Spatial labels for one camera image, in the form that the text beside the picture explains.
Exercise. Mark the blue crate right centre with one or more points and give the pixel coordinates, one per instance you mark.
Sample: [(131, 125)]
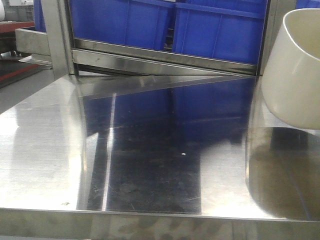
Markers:
[(228, 30)]

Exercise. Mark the blue crate left centre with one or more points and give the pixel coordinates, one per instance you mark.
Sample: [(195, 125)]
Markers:
[(137, 23)]

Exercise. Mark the blue crate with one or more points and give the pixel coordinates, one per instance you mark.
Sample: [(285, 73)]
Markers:
[(228, 30), (137, 23), (304, 4), (39, 20)]

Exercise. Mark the white plastic bin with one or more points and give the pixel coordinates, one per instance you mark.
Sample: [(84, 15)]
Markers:
[(291, 79)]

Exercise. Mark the stainless steel shelf frame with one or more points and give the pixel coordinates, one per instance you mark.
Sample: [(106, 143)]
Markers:
[(67, 55)]

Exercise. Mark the blue crate far right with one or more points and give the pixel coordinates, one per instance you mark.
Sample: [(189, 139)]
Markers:
[(304, 4)]

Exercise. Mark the blue crate far left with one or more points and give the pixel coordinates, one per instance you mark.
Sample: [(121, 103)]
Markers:
[(39, 20)]

